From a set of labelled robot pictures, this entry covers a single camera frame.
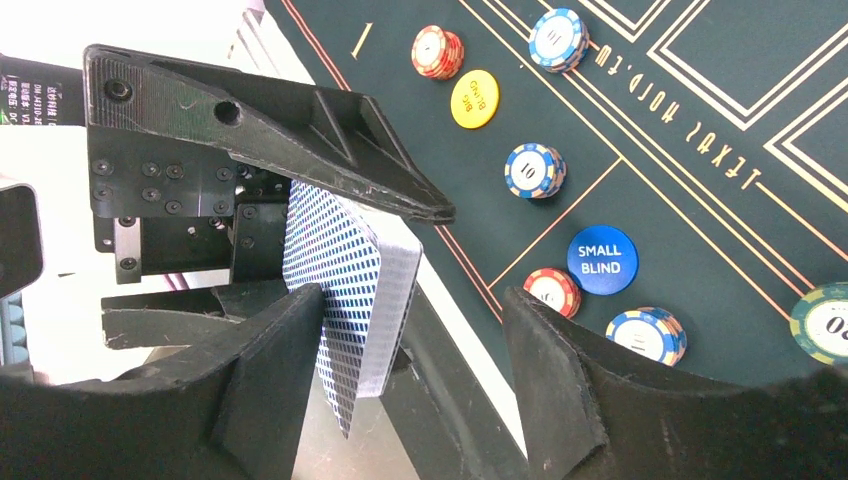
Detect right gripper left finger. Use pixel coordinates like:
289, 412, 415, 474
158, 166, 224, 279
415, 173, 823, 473
1, 283, 324, 479

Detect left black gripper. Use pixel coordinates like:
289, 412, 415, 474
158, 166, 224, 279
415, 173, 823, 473
82, 45, 456, 350

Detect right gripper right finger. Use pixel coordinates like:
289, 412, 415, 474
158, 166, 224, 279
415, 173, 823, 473
503, 287, 847, 479

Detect blue playing card deck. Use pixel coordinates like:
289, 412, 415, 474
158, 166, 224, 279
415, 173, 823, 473
282, 181, 423, 435

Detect orange chip stack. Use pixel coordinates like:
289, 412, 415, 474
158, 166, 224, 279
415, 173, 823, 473
523, 267, 582, 319
410, 25, 465, 80

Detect blue small blind button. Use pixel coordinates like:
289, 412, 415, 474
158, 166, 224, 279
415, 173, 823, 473
567, 225, 640, 296

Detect yellow big blind button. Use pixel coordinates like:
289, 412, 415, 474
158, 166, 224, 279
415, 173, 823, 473
450, 69, 500, 129

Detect green poker chip stack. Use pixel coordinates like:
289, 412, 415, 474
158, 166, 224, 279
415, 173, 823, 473
789, 282, 847, 365

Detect green poker table mat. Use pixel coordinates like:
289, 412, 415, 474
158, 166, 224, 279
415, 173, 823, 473
267, 1, 847, 386

